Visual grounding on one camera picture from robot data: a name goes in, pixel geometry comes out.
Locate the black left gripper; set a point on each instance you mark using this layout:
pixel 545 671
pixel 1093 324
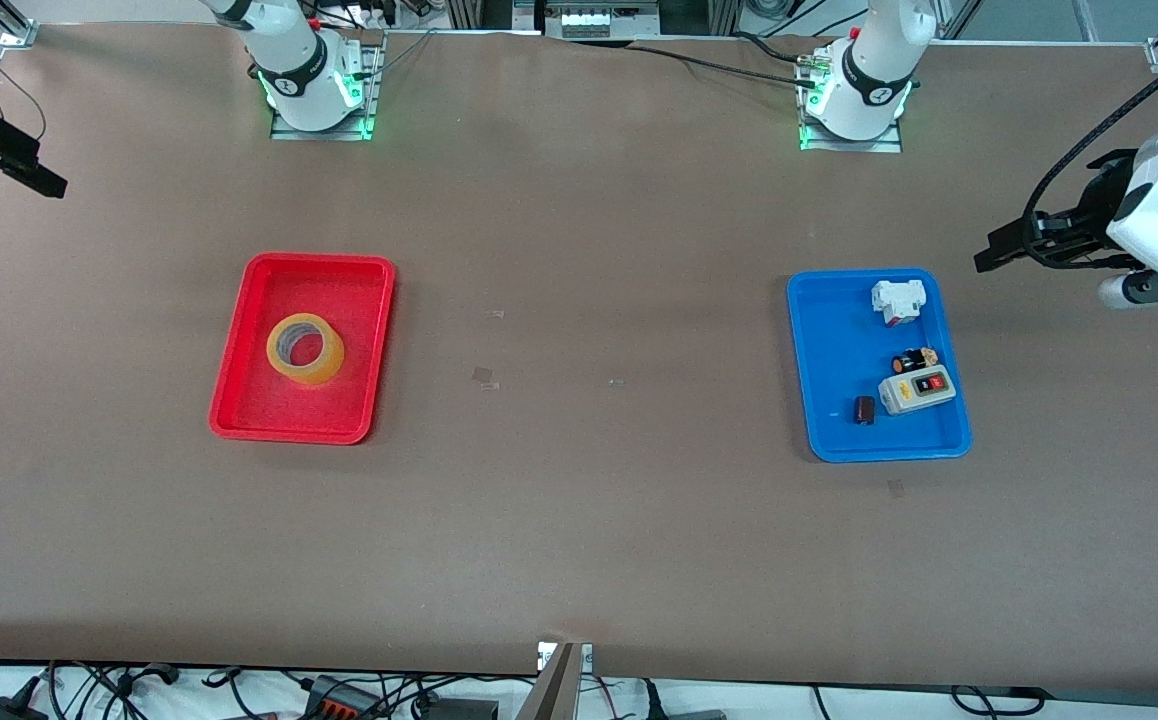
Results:
pixel 1102 203

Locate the yellow tape roll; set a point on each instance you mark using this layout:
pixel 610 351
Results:
pixel 329 365

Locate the black orange power strip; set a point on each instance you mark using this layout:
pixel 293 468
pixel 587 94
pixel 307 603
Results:
pixel 339 700

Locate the tan tape patch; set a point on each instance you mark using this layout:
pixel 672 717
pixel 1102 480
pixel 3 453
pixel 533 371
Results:
pixel 483 377

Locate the white circuit breaker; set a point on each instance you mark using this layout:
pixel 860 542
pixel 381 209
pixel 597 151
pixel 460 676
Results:
pixel 897 298

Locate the white socket strip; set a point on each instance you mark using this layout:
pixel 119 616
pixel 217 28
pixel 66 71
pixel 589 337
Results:
pixel 587 20

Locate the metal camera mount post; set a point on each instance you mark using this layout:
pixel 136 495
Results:
pixel 554 690

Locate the blue plastic tray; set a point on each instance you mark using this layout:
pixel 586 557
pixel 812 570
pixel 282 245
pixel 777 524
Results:
pixel 829 340

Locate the black power adapter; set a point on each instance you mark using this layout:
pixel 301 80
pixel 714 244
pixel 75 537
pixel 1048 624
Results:
pixel 9 710

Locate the black orange push button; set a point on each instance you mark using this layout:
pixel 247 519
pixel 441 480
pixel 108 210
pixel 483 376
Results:
pixel 907 361

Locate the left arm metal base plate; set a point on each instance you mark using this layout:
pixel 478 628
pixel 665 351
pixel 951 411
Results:
pixel 884 145

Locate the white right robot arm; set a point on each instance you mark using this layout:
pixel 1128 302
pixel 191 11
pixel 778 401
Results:
pixel 289 50

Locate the dark brown capacitor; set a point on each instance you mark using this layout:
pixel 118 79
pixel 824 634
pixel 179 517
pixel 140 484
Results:
pixel 865 410

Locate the grey on-off switch box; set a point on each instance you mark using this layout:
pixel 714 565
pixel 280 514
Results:
pixel 914 392

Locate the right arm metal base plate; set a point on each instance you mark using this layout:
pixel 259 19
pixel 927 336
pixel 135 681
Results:
pixel 374 100

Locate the red plastic tray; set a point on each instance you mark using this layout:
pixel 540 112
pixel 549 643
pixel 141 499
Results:
pixel 339 290

